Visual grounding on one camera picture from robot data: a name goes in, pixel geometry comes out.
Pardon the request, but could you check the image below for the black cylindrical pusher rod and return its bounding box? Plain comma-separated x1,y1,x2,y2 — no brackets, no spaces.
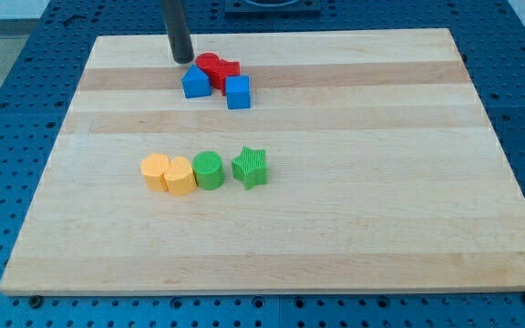
160,0,194,64

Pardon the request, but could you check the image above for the red cylinder block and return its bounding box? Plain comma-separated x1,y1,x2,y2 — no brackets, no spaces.
195,52,221,76

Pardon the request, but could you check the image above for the blue pentagon block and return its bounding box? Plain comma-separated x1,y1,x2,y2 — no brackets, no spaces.
181,65,211,98

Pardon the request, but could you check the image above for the green star block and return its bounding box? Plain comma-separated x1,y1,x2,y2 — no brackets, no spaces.
232,147,268,190

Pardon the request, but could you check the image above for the yellow heart block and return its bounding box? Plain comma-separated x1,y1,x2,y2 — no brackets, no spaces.
164,156,197,196

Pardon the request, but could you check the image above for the yellow hexagon block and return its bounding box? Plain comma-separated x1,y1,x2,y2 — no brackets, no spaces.
139,153,170,191

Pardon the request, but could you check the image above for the green cylinder block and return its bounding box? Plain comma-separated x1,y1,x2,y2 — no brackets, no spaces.
192,150,225,190

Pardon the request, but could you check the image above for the wooden board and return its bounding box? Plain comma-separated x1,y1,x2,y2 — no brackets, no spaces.
0,28,525,296

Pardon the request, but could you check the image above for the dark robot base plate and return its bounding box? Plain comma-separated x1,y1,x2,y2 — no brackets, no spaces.
223,0,321,16

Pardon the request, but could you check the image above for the blue cube block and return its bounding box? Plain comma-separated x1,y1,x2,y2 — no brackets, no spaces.
225,76,251,109

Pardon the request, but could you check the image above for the red star block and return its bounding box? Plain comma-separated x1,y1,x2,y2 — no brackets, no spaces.
210,59,241,96

